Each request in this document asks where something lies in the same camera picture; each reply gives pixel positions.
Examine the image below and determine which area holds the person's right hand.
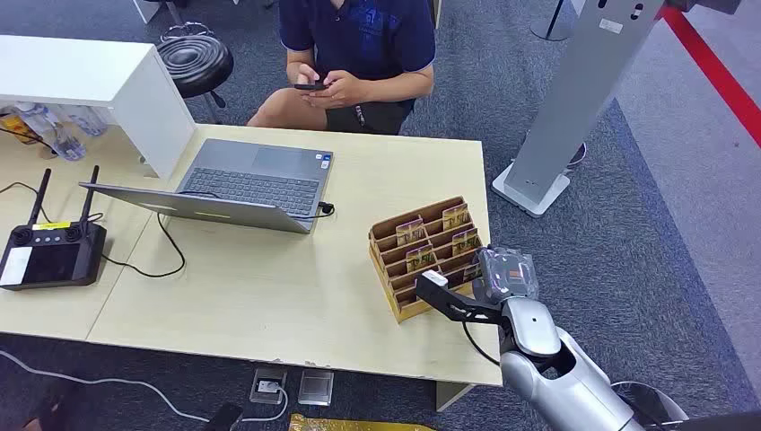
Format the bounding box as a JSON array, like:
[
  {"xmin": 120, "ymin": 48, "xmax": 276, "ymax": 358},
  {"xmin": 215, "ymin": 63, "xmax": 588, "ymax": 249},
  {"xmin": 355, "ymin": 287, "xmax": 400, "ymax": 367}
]
[{"xmin": 295, "ymin": 63, "xmax": 323, "ymax": 88}]

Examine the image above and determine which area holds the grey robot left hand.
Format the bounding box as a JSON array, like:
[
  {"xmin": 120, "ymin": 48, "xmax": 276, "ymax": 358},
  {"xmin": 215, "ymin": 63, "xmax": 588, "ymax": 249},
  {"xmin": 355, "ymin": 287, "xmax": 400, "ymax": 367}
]
[{"xmin": 200, "ymin": 402, "xmax": 246, "ymax": 431}]

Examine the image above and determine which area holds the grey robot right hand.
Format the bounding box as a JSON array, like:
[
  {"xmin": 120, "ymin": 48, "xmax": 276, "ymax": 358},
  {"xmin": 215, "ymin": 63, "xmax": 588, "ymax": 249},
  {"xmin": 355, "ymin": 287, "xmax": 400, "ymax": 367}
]
[{"xmin": 472, "ymin": 246, "xmax": 540, "ymax": 305}]

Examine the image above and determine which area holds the person's left hand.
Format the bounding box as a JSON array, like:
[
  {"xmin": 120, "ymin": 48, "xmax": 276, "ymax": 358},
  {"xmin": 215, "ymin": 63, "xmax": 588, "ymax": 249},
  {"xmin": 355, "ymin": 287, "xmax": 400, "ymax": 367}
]
[{"xmin": 301, "ymin": 69, "xmax": 371, "ymax": 110}]

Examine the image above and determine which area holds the gold patterned card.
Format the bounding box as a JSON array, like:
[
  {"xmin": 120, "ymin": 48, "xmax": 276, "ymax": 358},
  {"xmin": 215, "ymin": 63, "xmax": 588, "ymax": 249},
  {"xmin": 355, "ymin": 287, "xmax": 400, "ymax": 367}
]
[
  {"xmin": 396, "ymin": 217, "xmax": 427, "ymax": 247},
  {"xmin": 406, "ymin": 244, "xmax": 436, "ymax": 274},
  {"xmin": 442, "ymin": 203, "xmax": 470, "ymax": 232},
  {"xmin": 451, "ymin": 228, "xmax": 480, "ymax": 257}
]

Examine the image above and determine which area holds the person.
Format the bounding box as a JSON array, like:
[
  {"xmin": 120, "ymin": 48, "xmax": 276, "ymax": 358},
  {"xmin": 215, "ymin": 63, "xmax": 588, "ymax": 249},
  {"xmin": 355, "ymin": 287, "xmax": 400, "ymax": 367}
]
[{"xmin": 246, "ymin": 0, "xmax": 438, "ymax": 136}]

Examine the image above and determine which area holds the wooden card holder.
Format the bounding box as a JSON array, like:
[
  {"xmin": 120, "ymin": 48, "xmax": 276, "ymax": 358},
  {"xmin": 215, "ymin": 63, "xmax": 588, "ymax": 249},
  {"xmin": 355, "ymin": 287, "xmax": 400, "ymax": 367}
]
[{"xmin": 367, "ymin": 195, "xmax": 493, "ymax": 325}]

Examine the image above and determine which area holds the black round stool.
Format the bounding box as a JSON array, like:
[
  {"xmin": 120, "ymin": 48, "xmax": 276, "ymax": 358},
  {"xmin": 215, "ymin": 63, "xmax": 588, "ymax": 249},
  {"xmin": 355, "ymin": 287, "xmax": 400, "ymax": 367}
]
[{"xmin": 154, "ymin": 21, "xmax": 235, "ymax": 124}]

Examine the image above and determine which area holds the grey laptop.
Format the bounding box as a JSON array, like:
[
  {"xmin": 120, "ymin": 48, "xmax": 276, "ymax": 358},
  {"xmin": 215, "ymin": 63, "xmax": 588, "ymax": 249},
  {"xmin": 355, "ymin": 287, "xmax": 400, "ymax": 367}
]
[{"xmin": 79, "ymin": 138, "xmax": 336, "ymax": 235}]

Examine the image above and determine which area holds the silver kiosk stand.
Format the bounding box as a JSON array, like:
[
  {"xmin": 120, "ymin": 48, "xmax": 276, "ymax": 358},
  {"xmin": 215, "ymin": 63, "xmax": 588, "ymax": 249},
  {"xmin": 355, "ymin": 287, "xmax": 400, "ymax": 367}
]
[{"xmin": 491, "ymin": 0, "xmax": 665, "ymax": 219}]

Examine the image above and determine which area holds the grey stanchion base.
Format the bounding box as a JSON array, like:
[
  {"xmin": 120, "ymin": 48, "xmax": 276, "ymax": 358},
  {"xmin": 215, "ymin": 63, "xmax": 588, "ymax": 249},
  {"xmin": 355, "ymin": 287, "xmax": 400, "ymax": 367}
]
[{"xmin": 529, "ymin": 0, "xmax": 577, "ymax": 43}]

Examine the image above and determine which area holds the white desk shelf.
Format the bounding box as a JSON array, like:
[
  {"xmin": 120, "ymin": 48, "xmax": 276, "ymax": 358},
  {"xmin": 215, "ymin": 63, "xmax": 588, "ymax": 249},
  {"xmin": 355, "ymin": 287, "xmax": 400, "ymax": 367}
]
[{"xmin": 0, "ymin": 34, "xmax": 198, "ymax": 181}]

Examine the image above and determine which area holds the black remote controller with antennas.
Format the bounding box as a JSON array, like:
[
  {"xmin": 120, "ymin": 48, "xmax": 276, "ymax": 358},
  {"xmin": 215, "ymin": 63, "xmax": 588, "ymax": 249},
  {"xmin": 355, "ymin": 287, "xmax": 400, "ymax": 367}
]
[{"xmin": 0, "ymin": 165, "xmax": 109, "ymax": 292}]

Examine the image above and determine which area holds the yellow snack pack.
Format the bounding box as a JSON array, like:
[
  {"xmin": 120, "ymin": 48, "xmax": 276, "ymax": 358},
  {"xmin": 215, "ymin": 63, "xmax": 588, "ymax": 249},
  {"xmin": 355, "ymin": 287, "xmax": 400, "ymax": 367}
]
[{"xmin": 0, "ymin": 112, "xmax": 38, "ymax": 145}]

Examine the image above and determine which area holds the right wrist camera on black bracket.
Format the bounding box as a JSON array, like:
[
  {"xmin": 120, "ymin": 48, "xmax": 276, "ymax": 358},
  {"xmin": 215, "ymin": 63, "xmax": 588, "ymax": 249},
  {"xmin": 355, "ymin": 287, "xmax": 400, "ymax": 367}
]
[{"xmin": 415, "ymin": 269, "xmax": 504, "ymax": 326}]

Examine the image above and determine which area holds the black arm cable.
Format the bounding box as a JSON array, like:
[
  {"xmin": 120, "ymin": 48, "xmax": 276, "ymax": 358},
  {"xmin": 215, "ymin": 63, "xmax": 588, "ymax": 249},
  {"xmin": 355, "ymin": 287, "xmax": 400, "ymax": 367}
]
[{"xmin": 460, "ymin": 321, "xmax": 502, "ymax": 367}]

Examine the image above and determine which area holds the white floor cable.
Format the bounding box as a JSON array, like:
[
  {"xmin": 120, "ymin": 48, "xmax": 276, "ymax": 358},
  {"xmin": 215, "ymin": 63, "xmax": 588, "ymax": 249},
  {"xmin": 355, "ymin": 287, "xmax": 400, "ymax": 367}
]
[{"xmin": 0, "ymin": 349, "xmax": 290, "ymax": 424}]

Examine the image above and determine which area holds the black usb plug cable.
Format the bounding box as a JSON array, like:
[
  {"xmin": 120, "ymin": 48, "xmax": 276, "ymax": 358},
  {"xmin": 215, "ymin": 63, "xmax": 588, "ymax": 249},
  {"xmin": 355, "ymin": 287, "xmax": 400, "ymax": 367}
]
[{"xmin": 293, "ymin": 201, "xmax": 336, "ymax": 222}]

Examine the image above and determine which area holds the thin black cable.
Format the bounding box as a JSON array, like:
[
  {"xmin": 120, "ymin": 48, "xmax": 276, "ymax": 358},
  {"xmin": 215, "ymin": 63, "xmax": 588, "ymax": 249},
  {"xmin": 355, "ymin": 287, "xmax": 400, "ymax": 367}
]
[{"xmin": 0, "ymin": 180, "xmax": 54, "ymax": 224}]

